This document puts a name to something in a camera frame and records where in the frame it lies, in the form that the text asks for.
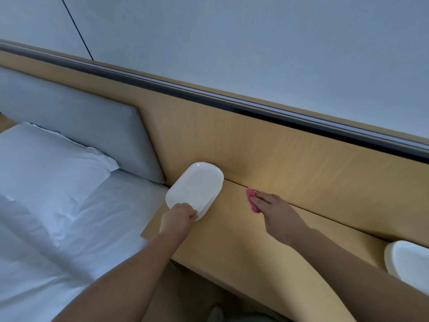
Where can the black wall rail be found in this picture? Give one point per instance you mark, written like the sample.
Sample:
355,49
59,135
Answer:
201,96

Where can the person's left hand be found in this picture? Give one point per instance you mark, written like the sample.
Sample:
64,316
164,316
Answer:
177,223

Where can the person's right forearm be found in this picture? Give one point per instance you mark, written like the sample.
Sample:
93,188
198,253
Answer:
365,285

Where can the white bed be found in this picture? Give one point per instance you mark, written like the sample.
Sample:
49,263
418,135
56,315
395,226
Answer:
94,238

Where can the white glossy rectangular plate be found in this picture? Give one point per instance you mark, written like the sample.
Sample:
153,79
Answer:
194,184

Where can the stack of white rectangular plates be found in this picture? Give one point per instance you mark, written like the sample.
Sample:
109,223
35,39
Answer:
410,263

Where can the grey upholstered headboard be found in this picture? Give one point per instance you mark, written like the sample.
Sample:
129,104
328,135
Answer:
74,117

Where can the pink cleaning cloth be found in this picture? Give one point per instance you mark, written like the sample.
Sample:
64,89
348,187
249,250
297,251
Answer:
252,200

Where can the person's right hand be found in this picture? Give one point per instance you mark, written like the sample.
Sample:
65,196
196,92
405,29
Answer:
285,218

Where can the person's left forearm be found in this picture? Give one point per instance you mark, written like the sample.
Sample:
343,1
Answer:
114,288

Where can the white pillow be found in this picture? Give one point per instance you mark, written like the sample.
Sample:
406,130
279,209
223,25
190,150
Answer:
40,174

